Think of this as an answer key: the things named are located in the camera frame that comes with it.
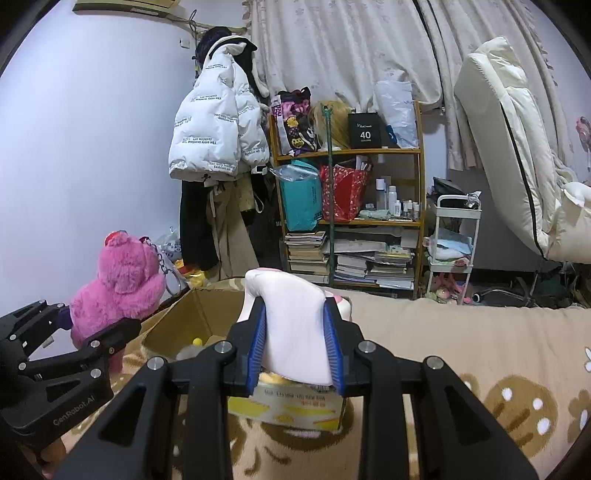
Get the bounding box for teal shopping bag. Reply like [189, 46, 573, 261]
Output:
[277, 159, 323, 232]

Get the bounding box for white plastic bag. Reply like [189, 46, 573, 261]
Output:
[374, 80, 419, 148]

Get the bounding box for green pole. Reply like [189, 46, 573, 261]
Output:
[322, 105, 336, 284]

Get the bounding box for pink roll cake plush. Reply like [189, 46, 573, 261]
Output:
[238, 268, 354, 386]

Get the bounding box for beige flower-patterned blanket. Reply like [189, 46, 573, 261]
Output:
[60, 277, 591, 480]

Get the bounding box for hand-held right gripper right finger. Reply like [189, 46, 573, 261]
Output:
[322, 295, 541, 480]

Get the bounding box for white fluffy plush toy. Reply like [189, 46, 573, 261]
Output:
[174, 338, 213, 363]

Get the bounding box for yellow plush toy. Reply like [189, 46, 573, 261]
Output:
[257, 369, 301, 387]

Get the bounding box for cardboard box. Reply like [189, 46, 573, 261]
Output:
[141, 277, 352, 432]

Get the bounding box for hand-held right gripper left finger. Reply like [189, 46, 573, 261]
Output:
[53, 295, 269, 480]

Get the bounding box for white puffer jacket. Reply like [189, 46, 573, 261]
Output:
[168, 37, 271, 185]

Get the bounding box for clear plastic bag of toys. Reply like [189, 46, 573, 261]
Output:
[157, 228, 208, 289]

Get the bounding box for stack of old books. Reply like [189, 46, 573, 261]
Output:
[284, 231, 329, 278]

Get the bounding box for red patterned gift bag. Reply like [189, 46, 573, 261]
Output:
[320, 164, 370, 222]

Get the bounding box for black box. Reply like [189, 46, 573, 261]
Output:
[347, 111, 387, 149]

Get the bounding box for white rolling cart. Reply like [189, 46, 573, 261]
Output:
[424, 194, 482, 303]

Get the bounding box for wooden shelf rack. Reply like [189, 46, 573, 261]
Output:
[268, 102, 426, 298]

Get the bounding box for blonde wig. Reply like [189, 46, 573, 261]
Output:
[309, 99, 356, 151]

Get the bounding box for floral beige curtain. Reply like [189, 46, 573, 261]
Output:
[242, 0, 568, 171]

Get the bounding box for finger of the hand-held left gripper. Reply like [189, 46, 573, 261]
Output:
[21, 316, 142, 382]
[0, 299, 74, 366]

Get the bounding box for black metal chair frame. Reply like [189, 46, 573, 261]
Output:
[475, 258, 578, 308]

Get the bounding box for pile of books and papers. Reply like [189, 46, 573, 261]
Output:
[330, 237, 416, 291]

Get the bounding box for cream folded mattress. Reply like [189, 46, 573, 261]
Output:
[455, 37, 591, 264]

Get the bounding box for black hanging garment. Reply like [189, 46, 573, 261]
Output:
[194, 27, 269, 99]

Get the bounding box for colourful cartoon print bag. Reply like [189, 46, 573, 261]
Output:
[272, 88, 324, 155]

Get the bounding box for black hanging pants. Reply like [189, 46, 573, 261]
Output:
[180, 180, 221, 271]

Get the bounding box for beige hanging coat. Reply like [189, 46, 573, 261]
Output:
[205, 178, 259, 280]

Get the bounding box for pink bear plush toy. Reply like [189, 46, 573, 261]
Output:
[69, 229, 185, 372]

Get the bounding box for group of cosmetic bottles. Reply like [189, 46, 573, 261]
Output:
[374, 178, 421, 220]

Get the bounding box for wall air conditioner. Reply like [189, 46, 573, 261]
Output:
[74, 0, 181, 14]

